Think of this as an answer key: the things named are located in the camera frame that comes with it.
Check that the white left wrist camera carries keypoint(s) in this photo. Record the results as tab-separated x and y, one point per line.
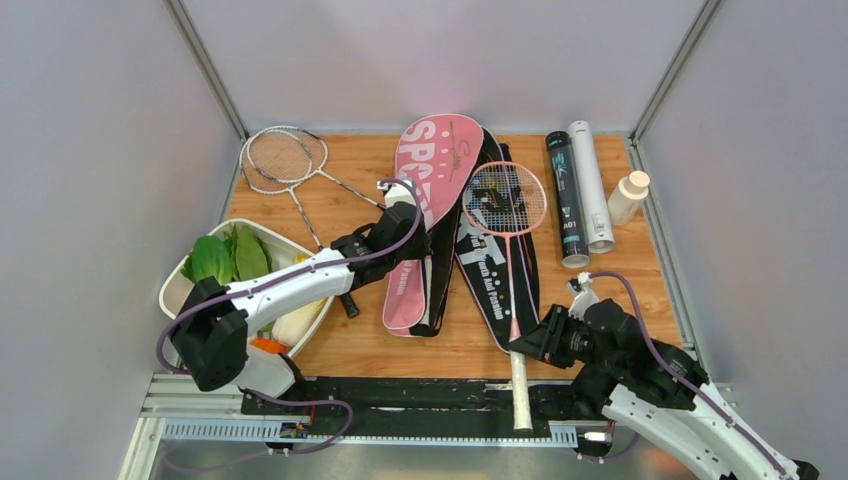
396	191

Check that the pink racket cover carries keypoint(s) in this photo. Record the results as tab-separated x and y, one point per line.
439	153

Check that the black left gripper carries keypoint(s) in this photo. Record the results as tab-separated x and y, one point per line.
421	248

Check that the green bok choy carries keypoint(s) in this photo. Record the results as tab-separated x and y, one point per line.
210	257

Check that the yellow white cabbage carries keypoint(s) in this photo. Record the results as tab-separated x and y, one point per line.
289	329

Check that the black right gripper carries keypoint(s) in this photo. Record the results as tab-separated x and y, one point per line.
544	343

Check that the black shuttlecock tube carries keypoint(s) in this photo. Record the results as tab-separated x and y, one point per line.
573	241

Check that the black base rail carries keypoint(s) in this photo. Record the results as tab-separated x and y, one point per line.
428	408

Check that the black racket cover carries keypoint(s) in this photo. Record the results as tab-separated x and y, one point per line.
481	259

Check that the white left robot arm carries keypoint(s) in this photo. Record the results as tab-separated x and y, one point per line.
210	333

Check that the white shuttlecock tube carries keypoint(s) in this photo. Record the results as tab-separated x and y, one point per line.
600	237

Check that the pink racket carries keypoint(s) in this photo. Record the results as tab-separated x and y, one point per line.
505	200

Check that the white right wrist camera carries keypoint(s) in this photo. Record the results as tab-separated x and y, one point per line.
583	295

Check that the green leafy vegetable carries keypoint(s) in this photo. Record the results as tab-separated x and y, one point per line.
249	256

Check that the orange carrot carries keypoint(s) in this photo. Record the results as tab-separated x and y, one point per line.
269	346

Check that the white silver racket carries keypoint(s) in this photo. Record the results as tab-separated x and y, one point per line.
279	159

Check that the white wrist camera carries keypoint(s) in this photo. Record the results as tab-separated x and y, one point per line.
396	191
583	295

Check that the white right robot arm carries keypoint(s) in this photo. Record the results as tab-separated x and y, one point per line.
654	388

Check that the cream bottle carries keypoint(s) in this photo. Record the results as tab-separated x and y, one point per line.
628	196

